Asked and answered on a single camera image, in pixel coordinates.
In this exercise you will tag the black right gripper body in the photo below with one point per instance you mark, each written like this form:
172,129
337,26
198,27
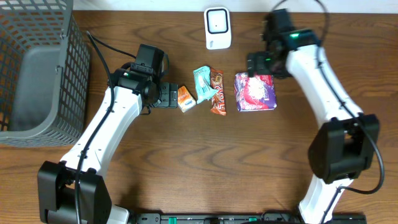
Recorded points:
265,63

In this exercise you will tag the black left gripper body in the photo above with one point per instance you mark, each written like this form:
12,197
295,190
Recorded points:
168,95

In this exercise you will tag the orange snack packet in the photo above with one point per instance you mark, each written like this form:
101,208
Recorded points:
185,100

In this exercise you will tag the teal snack packet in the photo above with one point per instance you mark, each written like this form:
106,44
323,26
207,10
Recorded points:
202,84

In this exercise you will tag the purple snack box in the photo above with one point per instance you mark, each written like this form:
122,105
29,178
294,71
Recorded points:
254,93

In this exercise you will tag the red-brown candy bar wrapper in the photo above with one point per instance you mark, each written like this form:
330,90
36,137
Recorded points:
218,101

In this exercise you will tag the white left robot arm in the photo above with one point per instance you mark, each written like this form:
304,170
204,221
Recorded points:
74,190

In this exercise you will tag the white barcode scanner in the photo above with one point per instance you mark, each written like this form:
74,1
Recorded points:
217,28

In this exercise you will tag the grey plastic mesh basket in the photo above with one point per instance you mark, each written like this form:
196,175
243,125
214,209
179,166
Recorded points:
45,66

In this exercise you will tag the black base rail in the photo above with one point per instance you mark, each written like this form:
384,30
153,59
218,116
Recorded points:
271,217

